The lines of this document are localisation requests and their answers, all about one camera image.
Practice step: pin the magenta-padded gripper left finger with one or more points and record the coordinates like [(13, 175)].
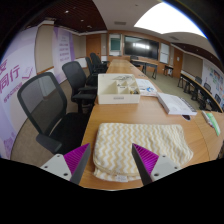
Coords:
[(77, 156)]

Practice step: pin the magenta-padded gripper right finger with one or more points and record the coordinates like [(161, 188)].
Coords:
[(145, 158)]

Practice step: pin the yellow white zigzag towel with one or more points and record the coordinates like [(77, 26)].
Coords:
[(140, 133)]

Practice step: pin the small dark round object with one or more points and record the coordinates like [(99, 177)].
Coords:
[(186, 117)]

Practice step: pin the thick white book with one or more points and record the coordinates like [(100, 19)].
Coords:
[(175, 105)]

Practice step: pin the white compartment box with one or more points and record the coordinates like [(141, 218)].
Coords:
[(116, 97)]

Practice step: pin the black mesh office chair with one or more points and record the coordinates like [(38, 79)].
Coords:
[(73, 75), (40, 100)]

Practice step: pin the white printed paper sheets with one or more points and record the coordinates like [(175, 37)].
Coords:
[(145, 87)]

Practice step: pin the white marker pen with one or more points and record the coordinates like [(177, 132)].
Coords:
[(206, 118)]

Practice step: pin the green pamphlet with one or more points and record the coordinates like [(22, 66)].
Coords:
[(213, 122)]

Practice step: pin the long curved side table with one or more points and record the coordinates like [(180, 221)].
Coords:
[(195, 83)]

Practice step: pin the group of black side chairs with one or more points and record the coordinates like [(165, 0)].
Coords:
[(207, 88)]

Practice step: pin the small wooden side table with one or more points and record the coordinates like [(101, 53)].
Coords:
[(168, 66)]

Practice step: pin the row of black office chairs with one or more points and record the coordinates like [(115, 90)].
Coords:
[(96, 63)]

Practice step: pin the wooden front desk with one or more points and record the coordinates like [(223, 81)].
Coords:
[(143, 62)]

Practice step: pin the brown wooden door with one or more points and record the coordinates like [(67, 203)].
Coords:
[(178, 63), (93, 46)]

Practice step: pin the large ceiling light panel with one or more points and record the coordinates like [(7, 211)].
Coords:
[(166, 18)]

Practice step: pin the large white purple wall banner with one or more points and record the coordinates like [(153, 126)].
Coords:
[(16, 73)]

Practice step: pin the colourful wall poster board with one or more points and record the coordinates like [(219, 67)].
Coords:
[(213, 76)]

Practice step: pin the white wall board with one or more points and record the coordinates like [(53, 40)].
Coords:
[(164, 52)]

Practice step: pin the large black wall screen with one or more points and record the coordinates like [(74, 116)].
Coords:
[(141, 47)]

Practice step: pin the green wall board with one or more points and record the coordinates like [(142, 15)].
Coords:
[(115, 44)]

